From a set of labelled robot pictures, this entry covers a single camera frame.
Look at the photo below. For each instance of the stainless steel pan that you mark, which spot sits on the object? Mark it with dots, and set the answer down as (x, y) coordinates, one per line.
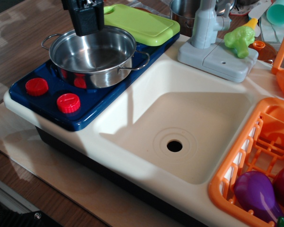
(99, 60)

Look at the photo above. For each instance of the white plastic spatula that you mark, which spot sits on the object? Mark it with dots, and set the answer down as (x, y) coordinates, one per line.
(259, 9)

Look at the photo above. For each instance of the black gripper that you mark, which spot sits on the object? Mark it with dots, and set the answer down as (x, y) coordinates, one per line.
(87, 15)

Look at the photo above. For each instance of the green toy broccoli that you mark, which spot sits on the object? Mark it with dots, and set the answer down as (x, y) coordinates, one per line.
(241, 37)

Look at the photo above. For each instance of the blue toy stove top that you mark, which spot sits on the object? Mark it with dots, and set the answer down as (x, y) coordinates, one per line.
(92, 101)

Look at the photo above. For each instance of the green plastic cutting board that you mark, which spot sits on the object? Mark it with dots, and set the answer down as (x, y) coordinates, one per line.
(147, 28)

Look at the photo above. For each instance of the teal plastic cup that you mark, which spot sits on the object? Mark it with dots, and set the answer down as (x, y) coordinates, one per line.
(275, 13)

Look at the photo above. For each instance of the purple toy eggplant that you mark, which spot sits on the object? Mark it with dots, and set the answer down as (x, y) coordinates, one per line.
(254, 191)

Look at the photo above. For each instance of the red stove knob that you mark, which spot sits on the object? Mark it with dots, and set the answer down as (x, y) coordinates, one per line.
(36, 87)
(68, 103)

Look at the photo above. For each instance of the grey toy faucet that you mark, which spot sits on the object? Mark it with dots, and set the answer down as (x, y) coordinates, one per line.
(206, 52)

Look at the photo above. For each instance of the cream toy sink unit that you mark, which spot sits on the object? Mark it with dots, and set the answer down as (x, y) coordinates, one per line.
(167, 134)

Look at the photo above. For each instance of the red stove knob left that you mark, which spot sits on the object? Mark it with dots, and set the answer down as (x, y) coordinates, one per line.
(36, 87)

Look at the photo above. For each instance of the red stove knob right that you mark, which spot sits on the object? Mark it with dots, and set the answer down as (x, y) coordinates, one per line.
(68, 103)

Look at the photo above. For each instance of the orange plastic lid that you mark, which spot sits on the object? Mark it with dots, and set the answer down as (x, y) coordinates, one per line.
(266, 52)

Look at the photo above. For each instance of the orange dish rack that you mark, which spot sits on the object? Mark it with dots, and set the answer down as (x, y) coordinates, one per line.
(259, 147)

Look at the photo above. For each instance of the steel pot behind faucet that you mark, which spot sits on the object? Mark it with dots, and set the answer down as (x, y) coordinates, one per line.
(183, 11)

